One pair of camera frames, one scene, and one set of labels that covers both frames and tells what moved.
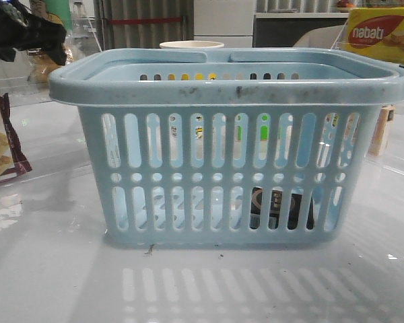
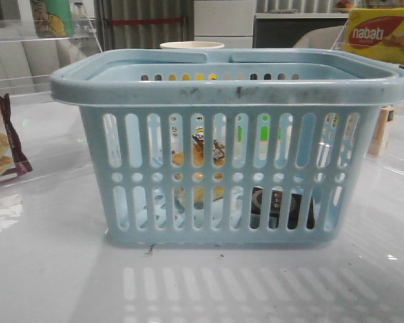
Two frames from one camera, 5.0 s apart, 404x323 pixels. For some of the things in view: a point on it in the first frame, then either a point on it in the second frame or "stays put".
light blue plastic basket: x=229 y=147 stays put
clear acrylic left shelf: x=26 y=79 stays put
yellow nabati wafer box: x=388 y=33 stays put
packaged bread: x=40 y=65 → x=198 y=157
